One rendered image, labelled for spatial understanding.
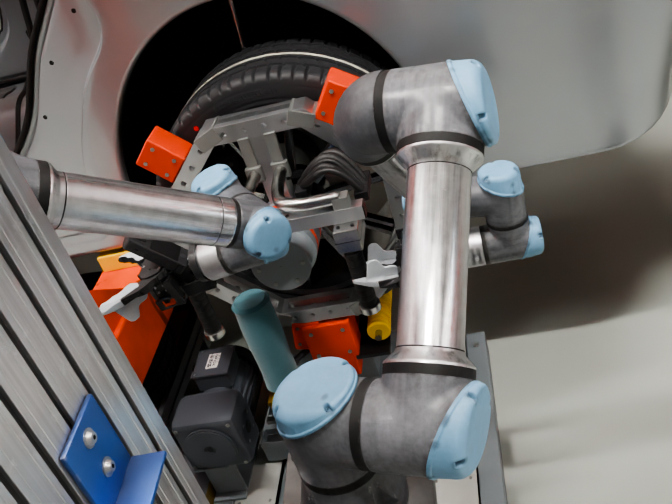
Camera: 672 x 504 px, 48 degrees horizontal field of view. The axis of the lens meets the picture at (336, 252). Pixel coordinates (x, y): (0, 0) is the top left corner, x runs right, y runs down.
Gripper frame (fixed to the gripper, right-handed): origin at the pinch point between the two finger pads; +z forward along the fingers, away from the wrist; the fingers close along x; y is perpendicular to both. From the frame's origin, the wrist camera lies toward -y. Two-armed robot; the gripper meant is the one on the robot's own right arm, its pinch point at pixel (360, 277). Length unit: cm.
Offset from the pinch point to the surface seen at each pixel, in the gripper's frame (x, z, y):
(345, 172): -8.6, -1.4, 18.9
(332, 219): -1.3, 2.2, 13.4
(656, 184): -145, -91, -81
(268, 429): -29, 46, -66
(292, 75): -29.3, 7.4, 33.2
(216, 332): 0.9, 32.9, -6.6
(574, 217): -133, -58, -81
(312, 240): -11.2, 9.9, 3.8
